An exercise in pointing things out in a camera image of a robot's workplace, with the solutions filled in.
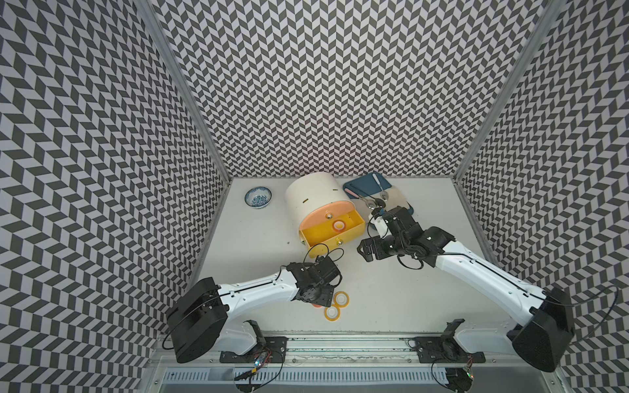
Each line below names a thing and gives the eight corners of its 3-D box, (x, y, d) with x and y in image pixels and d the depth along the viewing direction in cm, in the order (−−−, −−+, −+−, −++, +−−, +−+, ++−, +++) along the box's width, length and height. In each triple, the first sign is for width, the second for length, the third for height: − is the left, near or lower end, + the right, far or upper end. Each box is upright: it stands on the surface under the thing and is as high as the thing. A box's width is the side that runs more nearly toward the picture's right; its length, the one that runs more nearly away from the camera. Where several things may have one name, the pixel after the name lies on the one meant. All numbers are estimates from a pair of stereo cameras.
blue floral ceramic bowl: (244, 213, 107) (241, 206, 104) (250, 191, 116) (248, 184, 112) (270, 213, 107) (267, 206, 104) (274, 191, 116) (272, 184, 112)
